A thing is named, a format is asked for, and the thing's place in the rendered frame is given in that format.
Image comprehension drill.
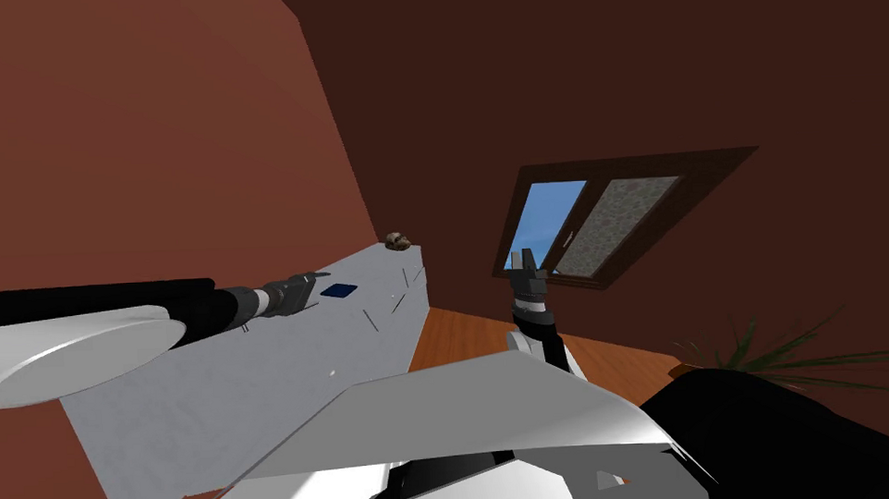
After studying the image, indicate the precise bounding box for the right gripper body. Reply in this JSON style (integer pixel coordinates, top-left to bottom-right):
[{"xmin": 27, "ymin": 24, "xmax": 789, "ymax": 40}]
[{"xmin": 505, "ymin": 267, "xmax": 552, "ymax": 303}]

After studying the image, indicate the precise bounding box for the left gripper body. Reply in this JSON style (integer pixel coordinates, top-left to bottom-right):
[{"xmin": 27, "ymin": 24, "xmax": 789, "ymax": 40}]
[{"xmin": 261, "ymin": 274, "xmax": 320, "ymax": 318}]

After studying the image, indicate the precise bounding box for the brown framed window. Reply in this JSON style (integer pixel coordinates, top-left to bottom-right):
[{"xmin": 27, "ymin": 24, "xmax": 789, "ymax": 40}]
[{"xmin": 486, "ymin": 145, "xmax": 766, "ymax": 295}]

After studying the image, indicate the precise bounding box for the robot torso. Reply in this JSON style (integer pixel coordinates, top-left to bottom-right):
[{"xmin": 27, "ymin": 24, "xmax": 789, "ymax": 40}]
[{"xmin": 189, "ymin": 343, "xmax": 721, "ymax": 499}]

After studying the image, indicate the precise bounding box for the green spiky potted plant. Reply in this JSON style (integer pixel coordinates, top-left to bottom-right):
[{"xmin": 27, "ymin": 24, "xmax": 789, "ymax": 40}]
[{"xmin": 667, "ymin": 306, "xmax": 889, "ymax": 408}]

